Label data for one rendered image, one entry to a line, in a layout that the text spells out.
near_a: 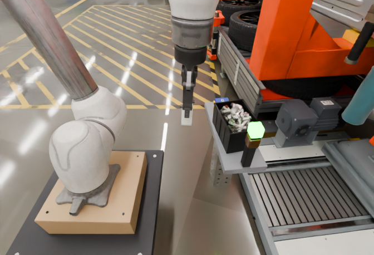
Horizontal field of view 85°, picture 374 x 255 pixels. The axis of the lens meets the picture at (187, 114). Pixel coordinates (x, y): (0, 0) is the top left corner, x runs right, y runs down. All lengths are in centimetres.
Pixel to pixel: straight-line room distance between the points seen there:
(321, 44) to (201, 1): 96
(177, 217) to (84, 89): 79
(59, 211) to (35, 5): 65
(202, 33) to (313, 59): 93
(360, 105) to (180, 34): 88
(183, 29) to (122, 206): 63
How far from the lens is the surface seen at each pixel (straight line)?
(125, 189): 86
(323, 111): 132
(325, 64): 136
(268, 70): 119
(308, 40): 124
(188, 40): 44
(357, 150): 149
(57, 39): 78
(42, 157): 171
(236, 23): 222
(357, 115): 116
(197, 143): 148
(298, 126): 125
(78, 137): 69
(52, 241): 98
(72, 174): 74
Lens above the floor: 112
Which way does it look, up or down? 41 degrees down
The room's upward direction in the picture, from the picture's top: straight up
